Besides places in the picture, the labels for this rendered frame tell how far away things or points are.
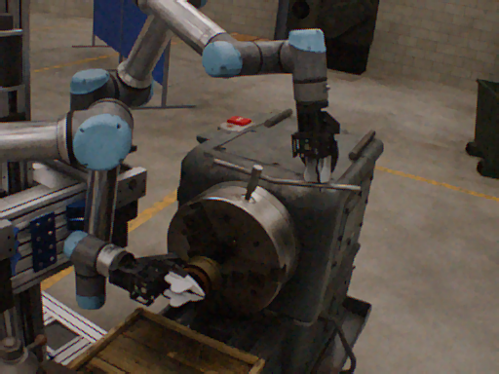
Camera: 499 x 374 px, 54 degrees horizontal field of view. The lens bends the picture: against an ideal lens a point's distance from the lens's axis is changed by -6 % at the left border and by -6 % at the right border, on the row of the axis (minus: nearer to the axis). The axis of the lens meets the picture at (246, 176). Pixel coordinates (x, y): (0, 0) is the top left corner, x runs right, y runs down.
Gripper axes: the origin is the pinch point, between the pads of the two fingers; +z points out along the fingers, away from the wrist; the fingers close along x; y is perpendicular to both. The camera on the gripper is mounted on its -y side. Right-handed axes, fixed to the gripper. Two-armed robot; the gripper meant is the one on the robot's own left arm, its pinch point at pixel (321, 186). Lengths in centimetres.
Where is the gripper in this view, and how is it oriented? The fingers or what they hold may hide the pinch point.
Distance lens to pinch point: 121.1
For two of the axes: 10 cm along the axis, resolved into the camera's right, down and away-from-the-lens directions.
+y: -4.4, 3.0, -8.5
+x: 8.9, 0.4, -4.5
